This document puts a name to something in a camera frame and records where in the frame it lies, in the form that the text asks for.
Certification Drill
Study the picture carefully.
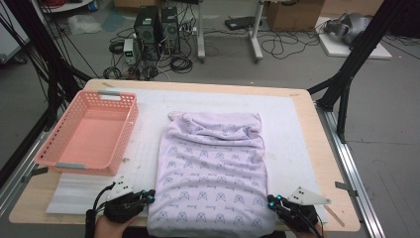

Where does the pink plastic basket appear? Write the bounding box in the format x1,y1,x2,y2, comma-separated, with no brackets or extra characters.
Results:
34,89,140,177

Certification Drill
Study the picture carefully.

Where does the white grid foam mat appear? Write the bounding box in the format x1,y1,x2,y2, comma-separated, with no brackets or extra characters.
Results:
46,87,329,224

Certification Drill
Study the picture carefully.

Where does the teal sheet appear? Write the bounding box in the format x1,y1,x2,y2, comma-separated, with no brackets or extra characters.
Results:
100,9,128,33

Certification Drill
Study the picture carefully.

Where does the white round table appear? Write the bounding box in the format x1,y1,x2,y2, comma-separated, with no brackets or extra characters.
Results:
39,0,95,14

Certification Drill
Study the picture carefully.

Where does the black flat box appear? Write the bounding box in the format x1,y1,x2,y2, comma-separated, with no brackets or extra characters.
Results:
224,16,263,31

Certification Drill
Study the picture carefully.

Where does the cardboard box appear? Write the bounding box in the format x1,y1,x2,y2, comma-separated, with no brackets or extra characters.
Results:
113,0,162,9
266,0,326,33
321,0,385,18

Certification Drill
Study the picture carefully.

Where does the left hand-held gripper black cable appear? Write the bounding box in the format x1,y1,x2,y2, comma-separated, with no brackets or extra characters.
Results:
84,182,117,238

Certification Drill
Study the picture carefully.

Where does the aluminium rail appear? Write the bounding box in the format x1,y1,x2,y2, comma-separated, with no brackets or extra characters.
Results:
0,130,48,216
315,105,387,238

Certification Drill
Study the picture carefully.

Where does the white cabinet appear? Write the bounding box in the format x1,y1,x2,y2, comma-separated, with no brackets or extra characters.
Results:
0,6,31,63

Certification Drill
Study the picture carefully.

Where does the white floor board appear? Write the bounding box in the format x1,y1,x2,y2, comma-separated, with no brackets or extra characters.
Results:
318,16,393,60

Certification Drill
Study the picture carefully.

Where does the person's left hand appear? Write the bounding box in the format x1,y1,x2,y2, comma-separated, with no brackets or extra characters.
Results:
93,214,140,238

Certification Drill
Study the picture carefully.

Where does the grey rounded machine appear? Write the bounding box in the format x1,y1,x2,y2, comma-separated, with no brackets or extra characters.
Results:
325,12,372,46

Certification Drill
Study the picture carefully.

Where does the white bench power supply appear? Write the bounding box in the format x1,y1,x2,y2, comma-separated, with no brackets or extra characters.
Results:
123,38,137,65

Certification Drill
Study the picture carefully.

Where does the white power strip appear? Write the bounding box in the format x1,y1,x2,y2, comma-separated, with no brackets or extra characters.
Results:
179,25,198,36

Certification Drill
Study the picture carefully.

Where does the tangled black floor cable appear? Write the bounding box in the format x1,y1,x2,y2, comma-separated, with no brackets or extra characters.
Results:
261,29,321,60

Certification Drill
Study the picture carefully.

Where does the white desk frame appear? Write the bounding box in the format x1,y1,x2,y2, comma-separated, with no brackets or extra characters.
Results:
196,0,265,63

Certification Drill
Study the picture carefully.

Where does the black metal frame stand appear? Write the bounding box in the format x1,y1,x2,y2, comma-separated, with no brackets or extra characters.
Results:
306,0,420,145
0,0,93,189

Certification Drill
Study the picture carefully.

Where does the lilac patterned towel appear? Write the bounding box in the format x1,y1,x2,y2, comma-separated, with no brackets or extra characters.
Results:
147,110,277,238

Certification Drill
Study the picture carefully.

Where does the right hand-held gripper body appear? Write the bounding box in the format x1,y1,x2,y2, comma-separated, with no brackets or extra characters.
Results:
276,186,332,232

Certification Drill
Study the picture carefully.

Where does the black computer tower green label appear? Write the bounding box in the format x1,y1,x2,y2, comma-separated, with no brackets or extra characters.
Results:
133,5,162,60

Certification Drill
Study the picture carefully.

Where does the thin wooden stick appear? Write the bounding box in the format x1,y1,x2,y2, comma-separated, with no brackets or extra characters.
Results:
325,204,346,228

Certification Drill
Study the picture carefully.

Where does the clear plastic bag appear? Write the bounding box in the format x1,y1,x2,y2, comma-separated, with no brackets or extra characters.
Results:
67,14,103,36

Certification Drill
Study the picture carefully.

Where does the right hand-held gripper black cable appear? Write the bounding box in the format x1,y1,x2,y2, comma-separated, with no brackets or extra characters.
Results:
296,211,325,238

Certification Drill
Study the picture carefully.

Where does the coiled black cable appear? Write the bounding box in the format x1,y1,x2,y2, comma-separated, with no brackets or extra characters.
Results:
169,54,194,74
102,65,123,80

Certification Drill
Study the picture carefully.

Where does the person's right hand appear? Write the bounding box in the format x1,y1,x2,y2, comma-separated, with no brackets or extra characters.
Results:
291,222,326,238

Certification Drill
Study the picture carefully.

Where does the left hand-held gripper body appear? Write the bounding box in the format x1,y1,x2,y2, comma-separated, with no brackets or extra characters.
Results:
102,176,147,224

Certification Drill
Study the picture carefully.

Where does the hand-held gripper black cable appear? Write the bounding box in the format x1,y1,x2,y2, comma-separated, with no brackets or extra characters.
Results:
296,211,325,238
84,182,117,238

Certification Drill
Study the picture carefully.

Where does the grey metal bracket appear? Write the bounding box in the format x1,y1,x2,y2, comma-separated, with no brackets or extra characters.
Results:
21,167,50,183
335,180,360,197

